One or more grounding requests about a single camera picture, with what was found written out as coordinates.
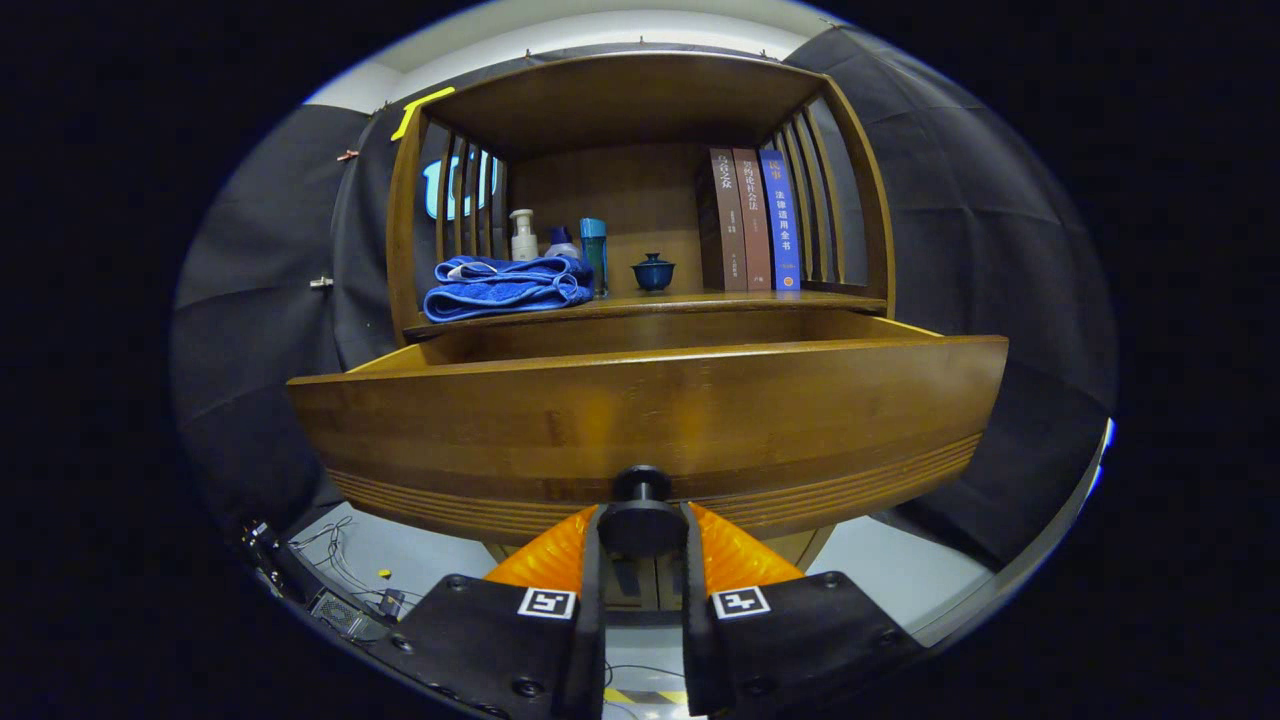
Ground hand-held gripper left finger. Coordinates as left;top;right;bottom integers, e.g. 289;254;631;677
385;505;608;720

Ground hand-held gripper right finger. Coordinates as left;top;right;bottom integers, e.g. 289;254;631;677
682;502;926;717

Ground wooden cabinet door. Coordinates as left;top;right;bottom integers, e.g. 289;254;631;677
483;540;659;613
658;528;839;613

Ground wooden countertop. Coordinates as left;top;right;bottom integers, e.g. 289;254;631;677
405;290;888;339

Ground brown wooden cabinet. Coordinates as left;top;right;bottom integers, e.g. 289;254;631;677
385;50;896;613

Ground folded blue towel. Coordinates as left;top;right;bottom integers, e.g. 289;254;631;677
423;255;595;323

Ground slim teal bottle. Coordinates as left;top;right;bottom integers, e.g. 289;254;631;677
580;218;609;298

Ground blue book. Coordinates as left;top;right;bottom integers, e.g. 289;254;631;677
758;150;802;291

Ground reddish brown book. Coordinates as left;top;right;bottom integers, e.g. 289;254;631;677
733;148;773;292

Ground dark brown book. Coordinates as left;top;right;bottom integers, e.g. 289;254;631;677
697;148;748;293

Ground black backdrop cloth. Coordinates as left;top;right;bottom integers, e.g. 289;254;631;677
170;25;1116;571

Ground tangled grey floor cables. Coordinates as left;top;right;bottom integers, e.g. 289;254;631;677
290;515;421;626

